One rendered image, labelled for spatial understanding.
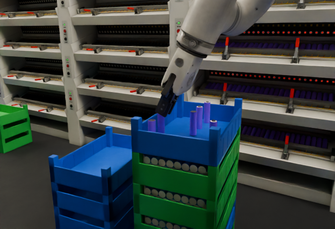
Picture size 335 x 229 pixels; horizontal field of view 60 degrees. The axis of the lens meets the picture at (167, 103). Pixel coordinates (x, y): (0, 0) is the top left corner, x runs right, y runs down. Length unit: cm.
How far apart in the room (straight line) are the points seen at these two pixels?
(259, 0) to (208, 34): 13
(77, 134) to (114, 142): 71
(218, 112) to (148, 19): 66
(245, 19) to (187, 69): 17
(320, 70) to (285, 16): 23
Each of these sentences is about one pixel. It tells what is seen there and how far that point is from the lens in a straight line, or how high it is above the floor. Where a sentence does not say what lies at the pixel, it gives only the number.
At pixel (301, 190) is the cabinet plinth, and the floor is 4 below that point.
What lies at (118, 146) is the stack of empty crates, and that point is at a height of 24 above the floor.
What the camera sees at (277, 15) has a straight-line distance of 117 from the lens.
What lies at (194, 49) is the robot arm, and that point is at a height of 63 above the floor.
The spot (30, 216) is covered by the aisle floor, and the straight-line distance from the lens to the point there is 126.
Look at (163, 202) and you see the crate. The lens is 70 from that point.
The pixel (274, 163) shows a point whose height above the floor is 15.
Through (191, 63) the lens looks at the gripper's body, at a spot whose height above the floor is 60.
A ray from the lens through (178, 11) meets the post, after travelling 130.
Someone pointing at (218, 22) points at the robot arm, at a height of 69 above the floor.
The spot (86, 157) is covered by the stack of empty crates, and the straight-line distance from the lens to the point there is 104.
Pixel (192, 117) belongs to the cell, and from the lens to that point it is 74.
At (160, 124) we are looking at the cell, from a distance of 72.
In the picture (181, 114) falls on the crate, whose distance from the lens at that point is 91.
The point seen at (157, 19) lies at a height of 72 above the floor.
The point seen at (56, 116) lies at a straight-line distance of 192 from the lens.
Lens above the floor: 67
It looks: 14 degrees down
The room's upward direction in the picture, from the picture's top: straight up
